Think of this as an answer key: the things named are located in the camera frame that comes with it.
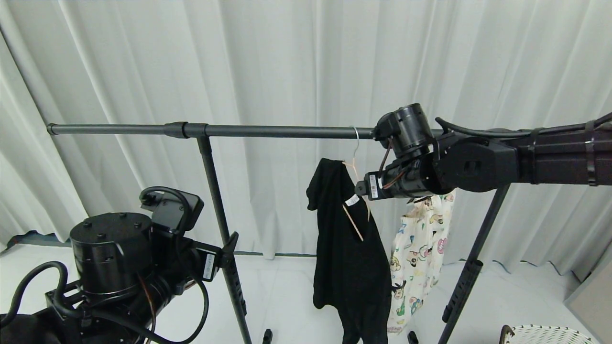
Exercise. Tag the black clothes rack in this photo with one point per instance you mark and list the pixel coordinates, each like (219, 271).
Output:
(267, 131)

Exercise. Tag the cream printed garment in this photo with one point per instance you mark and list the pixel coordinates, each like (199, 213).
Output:
(420, 258)

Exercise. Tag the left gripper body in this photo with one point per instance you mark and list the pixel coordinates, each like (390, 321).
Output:
(205, 263)

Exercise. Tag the white curtain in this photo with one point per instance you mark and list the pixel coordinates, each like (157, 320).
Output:
(239, 57)

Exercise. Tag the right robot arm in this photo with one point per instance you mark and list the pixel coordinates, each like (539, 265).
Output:
(526, 157)

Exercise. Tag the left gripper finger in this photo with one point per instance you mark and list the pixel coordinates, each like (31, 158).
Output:
(228, 251)

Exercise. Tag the white laundry basket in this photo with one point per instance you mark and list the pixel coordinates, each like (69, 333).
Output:
(550, 335)

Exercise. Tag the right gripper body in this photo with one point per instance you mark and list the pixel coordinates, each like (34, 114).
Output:
(401, 184)

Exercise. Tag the pink clothes hanger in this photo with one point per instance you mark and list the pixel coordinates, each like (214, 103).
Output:
(356, 167)

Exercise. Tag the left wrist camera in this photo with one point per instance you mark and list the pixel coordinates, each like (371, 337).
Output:
(177, 210)

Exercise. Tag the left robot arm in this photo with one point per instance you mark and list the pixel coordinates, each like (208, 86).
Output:
(110, 258)

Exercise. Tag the black garment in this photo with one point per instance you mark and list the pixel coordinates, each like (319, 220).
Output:
(349, 267)

